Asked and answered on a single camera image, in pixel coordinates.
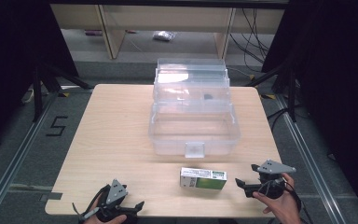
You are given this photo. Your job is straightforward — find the black curtain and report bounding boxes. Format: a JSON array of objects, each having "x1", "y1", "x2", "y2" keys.
[
  {"x1": 261, "y1": 0, "x2": 358, "y2": 222},
  {"x1": 0, "y1": 0, "x2": 79, "y2": 155}
]

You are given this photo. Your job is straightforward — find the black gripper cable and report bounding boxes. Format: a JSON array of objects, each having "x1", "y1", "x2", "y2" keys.
[
  {"x1": 283, "y1": 181, "x2": 311, "y2": 224},
  {"x1": 72, "y1": 184, "x2": 111, "y2": 224}
]

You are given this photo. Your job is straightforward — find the person's right hand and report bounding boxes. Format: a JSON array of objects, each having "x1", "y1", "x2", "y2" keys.
[{"x1": 253, "y1": 172, "x2": 302, "y2": 224}]

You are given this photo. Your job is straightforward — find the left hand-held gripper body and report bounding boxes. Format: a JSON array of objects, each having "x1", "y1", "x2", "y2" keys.
[{"x1": 96, "y1": 178, "x2": 138, "y2": 223}]

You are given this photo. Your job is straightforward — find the black floor cables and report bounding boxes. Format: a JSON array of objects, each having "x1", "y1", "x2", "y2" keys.
[{"x1": 228, "y1": 8, "x2": 272, "y2": 73}]

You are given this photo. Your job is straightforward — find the clear plastic bag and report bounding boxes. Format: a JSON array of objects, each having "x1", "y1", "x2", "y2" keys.
[{"x1": 152, "y1": 30, "x2": 177, "y2": 42}]

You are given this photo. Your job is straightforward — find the black tape strip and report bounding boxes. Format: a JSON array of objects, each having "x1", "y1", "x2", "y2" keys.
[{"x1": 39, "y1": 191, "x2": 63, "y2": 203}]

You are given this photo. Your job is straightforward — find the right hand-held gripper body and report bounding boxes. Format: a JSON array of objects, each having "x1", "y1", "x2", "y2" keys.
[{"x1": 255, "y1": 159, "x2": 296, "y2": 200}]

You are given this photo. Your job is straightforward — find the black metal stand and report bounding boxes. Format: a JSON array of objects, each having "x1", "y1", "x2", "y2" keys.
[
  {"x1": 32, "y1": 61, "x2": 93, "y2": 123},
  {"x1": 244, "y1": 60, "x2": 298, "y2": 123}
]

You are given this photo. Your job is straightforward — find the metal floor rail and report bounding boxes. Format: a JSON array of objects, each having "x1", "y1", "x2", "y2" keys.
[
  {"x1": 0, "y1": 88, "x2": 62, "y2": 224},
  {"x1": 274, "y1": 92, "x2": 347, "y2": 224}
]

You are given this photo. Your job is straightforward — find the green and white carton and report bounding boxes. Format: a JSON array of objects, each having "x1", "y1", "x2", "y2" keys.
[{"x1": 179, "y1": 166, "x2": 228, "y2": 191}]

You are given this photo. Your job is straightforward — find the person's left hand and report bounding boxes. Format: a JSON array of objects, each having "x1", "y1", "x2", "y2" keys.
[{"x1": 83, "y1": 197, "x2": 129, "y2": 224}]

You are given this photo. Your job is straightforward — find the clear plastic tiered storage box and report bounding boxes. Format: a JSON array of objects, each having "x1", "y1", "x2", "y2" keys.
[{"x1": 147, "y1": 57, "x2": 242, "y2": 160}]

